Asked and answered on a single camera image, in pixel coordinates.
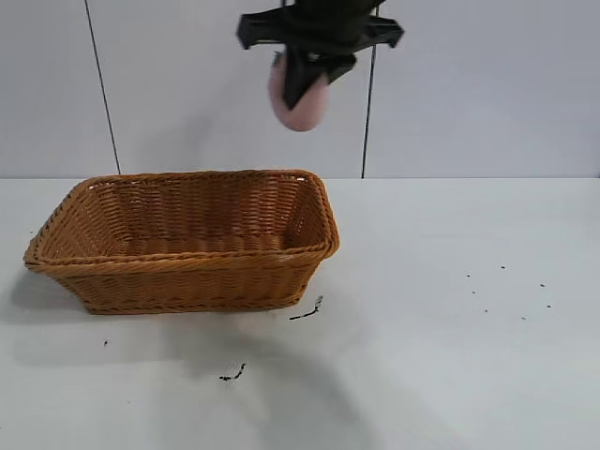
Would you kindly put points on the pink peach with green leaf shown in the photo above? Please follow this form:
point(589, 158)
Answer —
point(307, 115)

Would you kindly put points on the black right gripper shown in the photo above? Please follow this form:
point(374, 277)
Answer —
point(323, 28)

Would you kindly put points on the brown woven wicker basket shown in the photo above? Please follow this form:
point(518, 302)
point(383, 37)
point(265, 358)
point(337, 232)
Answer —
point(187, 276)

